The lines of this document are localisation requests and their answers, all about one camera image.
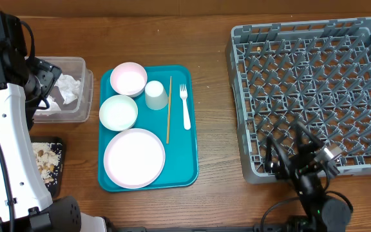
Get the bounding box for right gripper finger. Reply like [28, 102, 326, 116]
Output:
[264, 135, 291, 171]
[294, 121, 324, 153]

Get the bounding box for white napkin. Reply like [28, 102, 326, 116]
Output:
[36, 74, 81, 115]

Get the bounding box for rice and peanut scraps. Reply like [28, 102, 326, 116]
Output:
[32, 142, 62, 186]

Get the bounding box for white bowl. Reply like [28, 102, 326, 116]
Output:
[99, 95, 138, 131]

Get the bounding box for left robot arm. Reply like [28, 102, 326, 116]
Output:
[0, 12, 114, 232]

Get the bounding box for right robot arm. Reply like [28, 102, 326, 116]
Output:
[258, 122, 354, 231]

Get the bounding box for grey dishwasher rack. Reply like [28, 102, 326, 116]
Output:
[225, 17, 371, 184]

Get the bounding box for black waste tray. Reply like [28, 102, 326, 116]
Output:
[31, 137, 66, 198]

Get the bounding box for clear plastic bin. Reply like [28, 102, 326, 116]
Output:
[33, 57, 93, 123]

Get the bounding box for pink bowl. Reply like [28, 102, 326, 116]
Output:
[110, 62, 147, 97]

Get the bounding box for white plastic fork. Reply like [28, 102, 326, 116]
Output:
[180, 84, 191, 130]

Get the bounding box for white plastic cup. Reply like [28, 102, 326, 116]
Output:
[145, 81, 168, 110]

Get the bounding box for teal plastic tray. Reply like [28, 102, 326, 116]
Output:
[134, 65, 199, 190]

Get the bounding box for pink plate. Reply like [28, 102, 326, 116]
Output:
[103, 128, 166, 189]

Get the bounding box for wooden chopstick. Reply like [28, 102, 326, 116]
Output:
[166, 76, 172, 144]

